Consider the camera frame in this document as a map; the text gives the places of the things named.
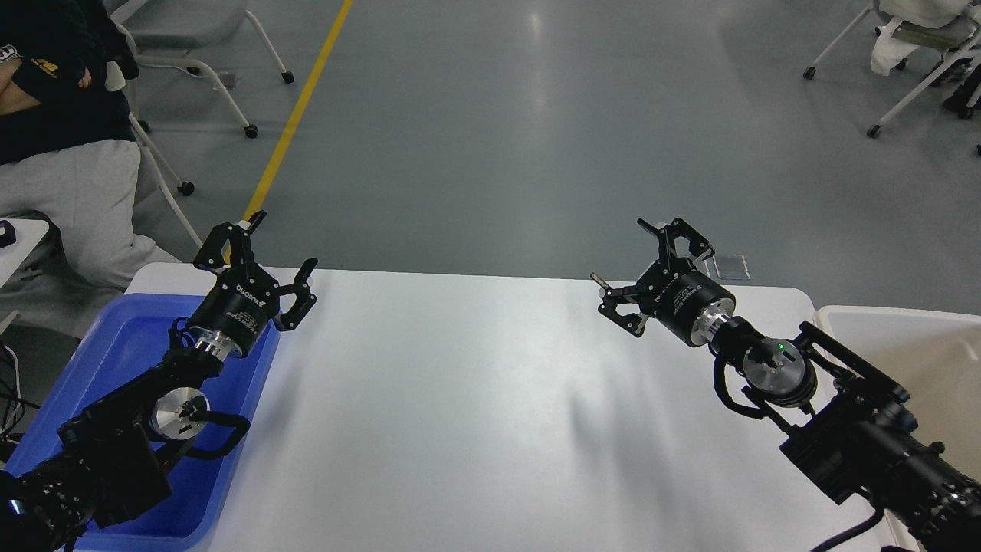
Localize blue plastic bin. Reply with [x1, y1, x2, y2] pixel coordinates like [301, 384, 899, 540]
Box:
[6, 294, 280, 551]

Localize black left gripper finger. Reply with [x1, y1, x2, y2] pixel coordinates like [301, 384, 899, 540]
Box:
[273, 258, 319, 332]
[192, 211, 267, 274]

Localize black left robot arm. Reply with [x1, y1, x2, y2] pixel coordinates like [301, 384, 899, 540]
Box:
[2, 210, 317, 551]

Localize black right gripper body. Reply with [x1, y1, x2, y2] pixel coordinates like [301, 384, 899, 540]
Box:
[640, 261, 736, 348]

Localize black cables at left edge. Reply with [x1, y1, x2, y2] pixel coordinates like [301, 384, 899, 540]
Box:
[0, 337, 43, 465]

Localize seated person in black top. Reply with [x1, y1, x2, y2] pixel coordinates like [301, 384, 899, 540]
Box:
[1, 1, 176, 339]

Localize white rolling chair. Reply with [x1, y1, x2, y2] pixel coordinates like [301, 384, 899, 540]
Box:
[802, 1, 979, 139]
[107, 0, 295, 246]

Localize white rolling chair left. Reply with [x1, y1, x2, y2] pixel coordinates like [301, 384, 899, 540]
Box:
[107, 0, 295, 246]

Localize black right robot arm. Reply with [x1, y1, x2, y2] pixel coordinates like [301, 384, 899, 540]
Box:
[593, 218, 980, 551]

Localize white side table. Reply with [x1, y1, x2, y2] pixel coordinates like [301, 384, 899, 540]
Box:
[1, 218, 50, 286]

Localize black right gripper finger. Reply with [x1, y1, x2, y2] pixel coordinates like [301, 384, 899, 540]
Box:
[591, 272, 651, 338]
[637, 218, 716, 278]

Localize right metal floor plate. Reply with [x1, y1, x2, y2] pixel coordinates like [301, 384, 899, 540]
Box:
[710, 254, 751, 281]

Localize beige plastic bin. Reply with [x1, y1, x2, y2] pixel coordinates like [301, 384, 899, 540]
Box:
[813, 305, 981, 552]

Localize white rolling chair right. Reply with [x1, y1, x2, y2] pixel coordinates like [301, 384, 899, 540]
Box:
[802, 1, 979, 139]

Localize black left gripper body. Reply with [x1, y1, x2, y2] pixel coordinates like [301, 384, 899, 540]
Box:
[186, 266, 280, 359]

